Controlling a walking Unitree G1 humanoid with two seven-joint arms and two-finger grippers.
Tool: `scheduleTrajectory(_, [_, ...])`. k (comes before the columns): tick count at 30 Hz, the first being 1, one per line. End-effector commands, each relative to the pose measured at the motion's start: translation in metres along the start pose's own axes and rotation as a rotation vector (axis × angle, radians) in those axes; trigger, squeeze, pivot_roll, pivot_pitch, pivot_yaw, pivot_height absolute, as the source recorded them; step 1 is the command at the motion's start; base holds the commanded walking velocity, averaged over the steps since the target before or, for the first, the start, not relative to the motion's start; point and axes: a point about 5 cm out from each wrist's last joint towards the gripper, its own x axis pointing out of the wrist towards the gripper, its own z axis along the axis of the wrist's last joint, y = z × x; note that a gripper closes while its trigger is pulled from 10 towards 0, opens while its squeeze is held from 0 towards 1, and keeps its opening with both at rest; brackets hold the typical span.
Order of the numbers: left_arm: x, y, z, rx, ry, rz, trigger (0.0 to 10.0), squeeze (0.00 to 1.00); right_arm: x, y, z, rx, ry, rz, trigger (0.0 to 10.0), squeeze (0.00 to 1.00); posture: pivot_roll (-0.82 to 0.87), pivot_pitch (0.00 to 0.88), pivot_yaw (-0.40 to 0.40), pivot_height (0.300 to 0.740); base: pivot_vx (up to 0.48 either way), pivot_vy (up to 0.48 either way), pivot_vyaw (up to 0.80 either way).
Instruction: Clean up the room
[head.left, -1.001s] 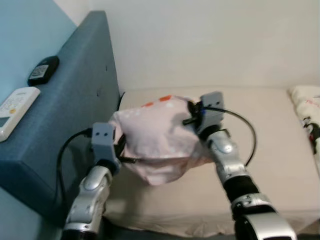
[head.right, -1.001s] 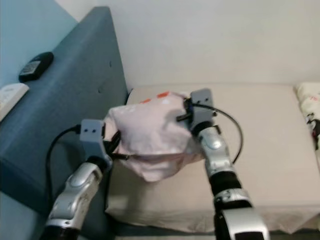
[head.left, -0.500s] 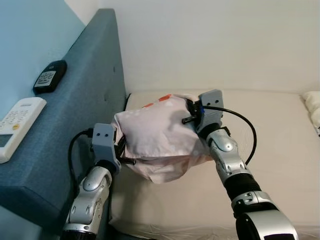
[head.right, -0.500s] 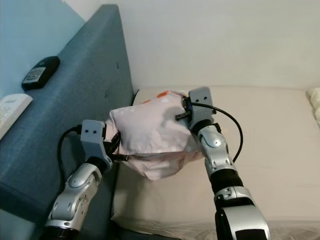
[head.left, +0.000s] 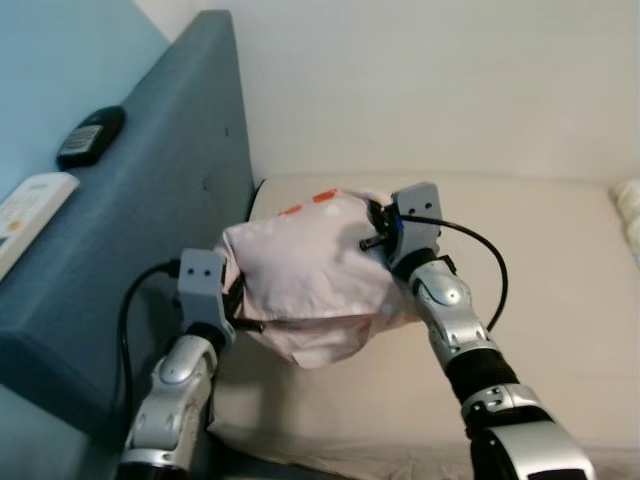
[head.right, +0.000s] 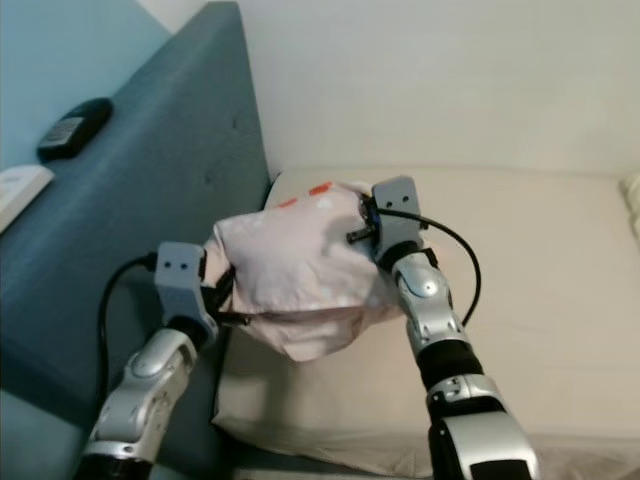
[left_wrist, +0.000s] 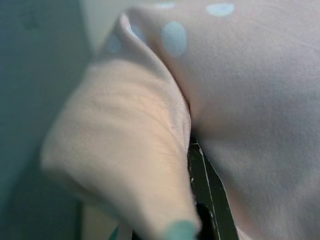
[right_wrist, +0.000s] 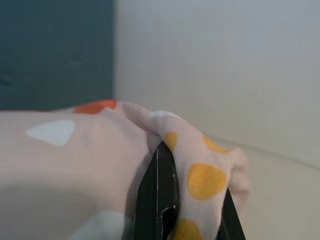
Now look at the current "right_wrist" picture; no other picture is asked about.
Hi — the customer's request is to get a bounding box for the pink spotted pillow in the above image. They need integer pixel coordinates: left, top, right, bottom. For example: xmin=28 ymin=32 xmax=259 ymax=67
xmin=0 ymin=99 xmax=252 ymax=240

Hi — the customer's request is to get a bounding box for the blue upholstered bed headboard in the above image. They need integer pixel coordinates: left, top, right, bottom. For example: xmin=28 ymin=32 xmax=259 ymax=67
xmin=0 ymin=0 xmax=117 ymax=112

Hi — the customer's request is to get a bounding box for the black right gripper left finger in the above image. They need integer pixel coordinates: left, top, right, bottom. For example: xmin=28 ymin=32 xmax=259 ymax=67
xmin=133 ymin=142 xmax=181 ymax=240

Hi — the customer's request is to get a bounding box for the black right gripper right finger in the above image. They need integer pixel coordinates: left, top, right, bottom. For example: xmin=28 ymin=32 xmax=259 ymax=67
xmin=218 ymin=186 xmax=247 ymax=240

